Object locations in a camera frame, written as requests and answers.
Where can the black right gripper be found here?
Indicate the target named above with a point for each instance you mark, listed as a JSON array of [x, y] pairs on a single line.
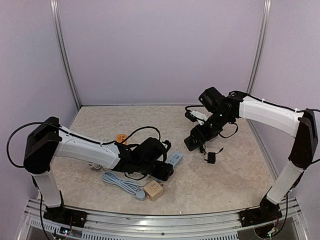
[[192, 142]]

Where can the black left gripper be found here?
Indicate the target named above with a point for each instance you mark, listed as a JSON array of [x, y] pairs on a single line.
[[164, 173]]

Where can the light blue power strip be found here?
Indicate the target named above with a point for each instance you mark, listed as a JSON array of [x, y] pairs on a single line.
[[175, 159]]

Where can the beige cube socket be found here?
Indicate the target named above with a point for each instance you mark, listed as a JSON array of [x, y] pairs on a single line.
[[153, 190]]

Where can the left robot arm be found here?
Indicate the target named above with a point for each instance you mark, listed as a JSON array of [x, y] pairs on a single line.
[[50, 139]]

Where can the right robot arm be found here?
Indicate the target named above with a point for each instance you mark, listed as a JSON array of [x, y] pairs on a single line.
[[299, 124]]

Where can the orange power strip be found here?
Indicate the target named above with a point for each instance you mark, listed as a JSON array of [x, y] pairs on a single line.
[[121, 138]]

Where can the black power adapter with cable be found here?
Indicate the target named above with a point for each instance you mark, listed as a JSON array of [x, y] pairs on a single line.
[[209, 157]]

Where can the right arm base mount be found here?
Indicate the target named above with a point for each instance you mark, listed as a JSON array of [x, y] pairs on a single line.
[[265, 212]]

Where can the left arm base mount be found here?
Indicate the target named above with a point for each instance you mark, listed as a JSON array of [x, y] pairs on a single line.
[[66, 216]]

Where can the right aluminium corner post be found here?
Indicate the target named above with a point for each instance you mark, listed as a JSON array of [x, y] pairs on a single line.
[[260, 46]]

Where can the aluminium corner post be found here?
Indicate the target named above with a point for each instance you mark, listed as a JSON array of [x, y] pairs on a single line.
[[260, 46], [54, 6]]

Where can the aluminium front frame rail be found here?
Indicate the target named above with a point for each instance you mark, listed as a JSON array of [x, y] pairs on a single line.
[[104, 225]]

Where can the left aluminium corner post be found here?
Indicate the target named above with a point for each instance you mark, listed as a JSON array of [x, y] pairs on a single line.
[[54, 6]]

